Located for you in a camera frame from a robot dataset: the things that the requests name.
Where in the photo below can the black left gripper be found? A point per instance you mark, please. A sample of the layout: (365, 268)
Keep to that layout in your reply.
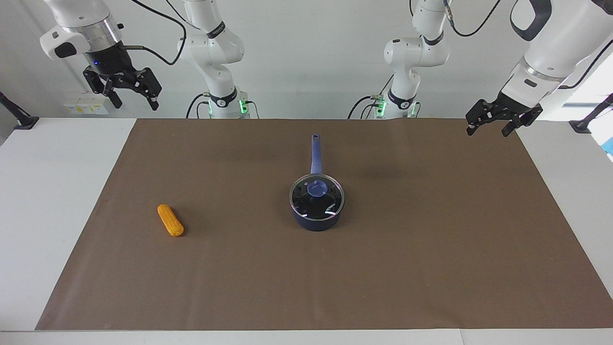
(507, 108)

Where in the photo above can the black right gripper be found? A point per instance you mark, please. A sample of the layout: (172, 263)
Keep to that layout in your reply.
(112, 62)

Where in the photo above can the yellow corn cob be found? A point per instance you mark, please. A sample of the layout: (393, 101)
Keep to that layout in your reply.
(170, 220)

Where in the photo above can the glass lid with blue knob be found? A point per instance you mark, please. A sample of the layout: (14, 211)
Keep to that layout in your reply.
(306, 203)

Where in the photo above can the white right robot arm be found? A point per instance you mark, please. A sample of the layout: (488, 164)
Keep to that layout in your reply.
(215, 52)

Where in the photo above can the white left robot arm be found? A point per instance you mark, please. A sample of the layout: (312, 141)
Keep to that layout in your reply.
(412, 52)

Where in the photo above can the black clamp stand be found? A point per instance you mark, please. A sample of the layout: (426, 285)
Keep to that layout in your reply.
(586, 122)
(21, 120)

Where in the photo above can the blue object at table edge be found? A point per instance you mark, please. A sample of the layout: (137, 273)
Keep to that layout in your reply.
(609, 148)

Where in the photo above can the brown table mat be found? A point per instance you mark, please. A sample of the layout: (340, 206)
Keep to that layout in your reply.
(335, 278)

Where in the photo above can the white wall socket box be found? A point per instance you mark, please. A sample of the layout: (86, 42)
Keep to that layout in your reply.
(81, 105)

